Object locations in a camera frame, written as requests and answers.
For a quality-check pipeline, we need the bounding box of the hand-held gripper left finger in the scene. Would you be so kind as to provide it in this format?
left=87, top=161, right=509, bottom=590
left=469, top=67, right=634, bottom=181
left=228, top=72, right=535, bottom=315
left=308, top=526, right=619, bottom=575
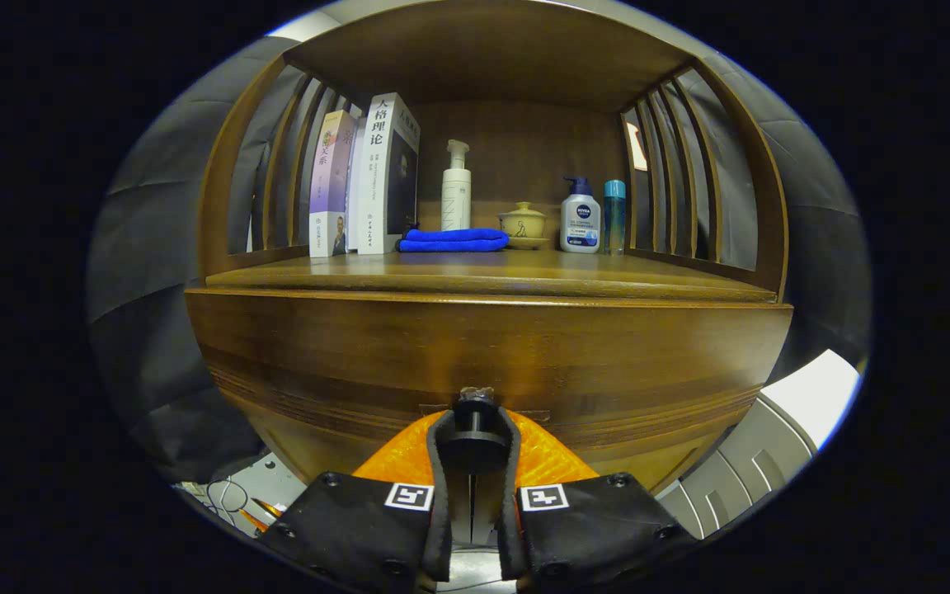
left=256, top=410, right=455, bottom=594

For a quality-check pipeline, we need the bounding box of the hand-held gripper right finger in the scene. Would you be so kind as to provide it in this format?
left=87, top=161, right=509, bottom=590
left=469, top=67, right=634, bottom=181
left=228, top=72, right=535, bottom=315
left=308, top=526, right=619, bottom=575
left=496, top=408, right=697, bottom=594

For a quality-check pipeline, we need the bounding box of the black drawer knob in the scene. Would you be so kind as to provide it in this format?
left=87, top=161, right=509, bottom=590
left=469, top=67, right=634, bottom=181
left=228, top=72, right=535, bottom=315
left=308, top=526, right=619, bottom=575
left=435, top=386, right=513, bottom=475

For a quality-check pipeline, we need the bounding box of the brown wooden drawer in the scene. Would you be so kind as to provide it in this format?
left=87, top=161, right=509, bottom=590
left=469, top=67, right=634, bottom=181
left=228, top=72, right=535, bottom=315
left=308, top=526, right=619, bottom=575
left=185, top=289, right=795, bottom=496

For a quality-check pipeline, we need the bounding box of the wooden countertop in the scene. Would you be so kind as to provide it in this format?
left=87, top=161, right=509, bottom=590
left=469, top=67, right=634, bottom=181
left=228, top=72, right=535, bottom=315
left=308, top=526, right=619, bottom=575
left=205, top=247, right=777, bottom=302

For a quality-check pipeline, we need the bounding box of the brown wooden cabinet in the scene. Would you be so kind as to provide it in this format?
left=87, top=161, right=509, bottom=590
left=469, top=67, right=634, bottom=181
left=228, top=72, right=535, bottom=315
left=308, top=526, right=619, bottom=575
left=185, top=0, right=795, bottom=500

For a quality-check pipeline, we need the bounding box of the blue folded cloth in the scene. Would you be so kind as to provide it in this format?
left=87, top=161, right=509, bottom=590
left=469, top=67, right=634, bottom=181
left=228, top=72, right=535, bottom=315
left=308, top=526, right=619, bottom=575
left=397, top=228, right=510, bottom=253

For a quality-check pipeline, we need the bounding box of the white blue-capped pump bottle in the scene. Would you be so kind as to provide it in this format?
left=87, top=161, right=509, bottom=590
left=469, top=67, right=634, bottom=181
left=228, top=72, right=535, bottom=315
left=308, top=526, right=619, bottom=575
left=559, top=177, right=602, bottom=254

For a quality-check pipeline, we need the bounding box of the teal slim bottle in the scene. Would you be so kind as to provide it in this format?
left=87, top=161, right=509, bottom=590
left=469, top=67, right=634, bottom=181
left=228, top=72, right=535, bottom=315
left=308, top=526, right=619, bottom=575
left=604, top=180, right=627, bottom=255

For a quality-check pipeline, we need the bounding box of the beige lidded teacup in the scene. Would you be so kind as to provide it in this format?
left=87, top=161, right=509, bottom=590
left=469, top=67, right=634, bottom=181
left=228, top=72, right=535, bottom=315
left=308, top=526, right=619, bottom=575
left=498, top=202, right=550, bottom=250

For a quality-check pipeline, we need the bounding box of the thin white book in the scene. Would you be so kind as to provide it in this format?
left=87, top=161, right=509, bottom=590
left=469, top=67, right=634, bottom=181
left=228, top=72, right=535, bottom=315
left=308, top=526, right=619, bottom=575
left=346, top=115, right=369, bottom=252

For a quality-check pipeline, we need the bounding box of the tall white pump bottle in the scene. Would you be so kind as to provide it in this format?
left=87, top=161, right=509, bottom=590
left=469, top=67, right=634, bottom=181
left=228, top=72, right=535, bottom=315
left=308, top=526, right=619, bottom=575
left=440, top=139, right=473, bottom=232

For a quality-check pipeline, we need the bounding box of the thick white book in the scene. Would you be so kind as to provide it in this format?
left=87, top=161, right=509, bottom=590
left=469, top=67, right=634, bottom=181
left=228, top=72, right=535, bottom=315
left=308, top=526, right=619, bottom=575
left=355, top=92, right=421, bottom=255

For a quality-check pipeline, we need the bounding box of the purple book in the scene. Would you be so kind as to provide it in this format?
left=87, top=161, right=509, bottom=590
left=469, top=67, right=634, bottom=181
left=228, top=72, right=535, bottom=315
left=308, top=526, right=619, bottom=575
left=308, top=110, right=358, bottom=258

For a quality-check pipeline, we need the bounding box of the grey metal frame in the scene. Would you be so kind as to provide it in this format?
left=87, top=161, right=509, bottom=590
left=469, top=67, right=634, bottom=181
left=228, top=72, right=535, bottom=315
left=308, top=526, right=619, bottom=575
left=656, top=396, right=818, bottom=541

